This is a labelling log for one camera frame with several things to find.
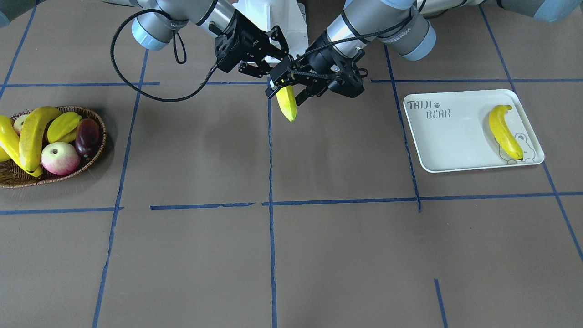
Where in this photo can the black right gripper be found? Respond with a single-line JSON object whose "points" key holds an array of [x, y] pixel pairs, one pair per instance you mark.
{"points": [[252, 44]]}

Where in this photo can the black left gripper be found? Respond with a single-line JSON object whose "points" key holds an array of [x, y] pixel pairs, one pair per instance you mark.
{"points": [[322, 58]]}

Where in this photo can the yellow banana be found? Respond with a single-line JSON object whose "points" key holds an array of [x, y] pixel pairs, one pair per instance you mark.
{"points": [[32, 134], [287, 103], [9, 140], [502, 134]]}

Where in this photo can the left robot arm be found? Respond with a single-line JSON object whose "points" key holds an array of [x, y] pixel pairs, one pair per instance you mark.
{"points": [[403, 25]]}

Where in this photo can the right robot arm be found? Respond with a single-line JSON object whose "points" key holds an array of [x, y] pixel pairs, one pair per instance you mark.
{"points": [[161, 19]]}

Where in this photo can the woven wicker basket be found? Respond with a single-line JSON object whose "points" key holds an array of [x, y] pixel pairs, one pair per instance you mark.
{"points": [[14, 177]]}

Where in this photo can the white bear tray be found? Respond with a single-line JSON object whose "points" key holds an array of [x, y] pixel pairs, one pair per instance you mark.
{"points": [[451, 130]]}

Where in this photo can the dark purple plum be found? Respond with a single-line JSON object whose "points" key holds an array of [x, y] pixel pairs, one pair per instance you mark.
{"points": [[88, 139]]}

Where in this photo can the yellow starfruit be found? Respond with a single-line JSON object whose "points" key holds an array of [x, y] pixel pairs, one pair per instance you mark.
{"points": [[62, 125]]}

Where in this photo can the red and yellow apple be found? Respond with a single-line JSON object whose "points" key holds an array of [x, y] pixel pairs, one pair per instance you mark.
{"points": [[60, 158]]}

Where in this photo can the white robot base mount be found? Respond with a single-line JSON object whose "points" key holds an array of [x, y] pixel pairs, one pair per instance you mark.
{"points": [[287, 14]]}

